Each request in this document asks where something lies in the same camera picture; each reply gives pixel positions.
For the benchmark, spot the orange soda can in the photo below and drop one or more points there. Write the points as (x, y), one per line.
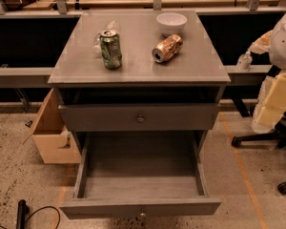
(167, 49)

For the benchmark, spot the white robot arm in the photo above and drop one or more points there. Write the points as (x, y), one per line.
(277, 51)

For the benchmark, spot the grey wooden drawer cabinet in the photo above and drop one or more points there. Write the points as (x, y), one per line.
(194, 76)

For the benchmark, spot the closed grey drawer with knob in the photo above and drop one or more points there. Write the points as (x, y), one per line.
(138, 117)

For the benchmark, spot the open grey drawer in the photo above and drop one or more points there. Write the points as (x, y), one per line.
(138, 174)

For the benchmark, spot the green soda can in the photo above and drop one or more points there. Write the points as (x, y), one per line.
(111, 51)

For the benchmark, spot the white ceramic bowl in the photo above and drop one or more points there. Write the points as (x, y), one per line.
(171, 23)

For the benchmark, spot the open cardboard box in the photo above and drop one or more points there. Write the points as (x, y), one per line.
(55, 144)

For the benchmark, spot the hand sanitizer pump bottle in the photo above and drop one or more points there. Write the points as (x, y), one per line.
(244, 62)

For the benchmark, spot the yellow foam blocks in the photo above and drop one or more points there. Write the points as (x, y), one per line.
(271, 103)

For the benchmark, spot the black cylinder on floor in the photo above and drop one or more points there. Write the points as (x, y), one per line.
(22, 210)

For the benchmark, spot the long grey shelf rail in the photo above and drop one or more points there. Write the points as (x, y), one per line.
(38, 77)

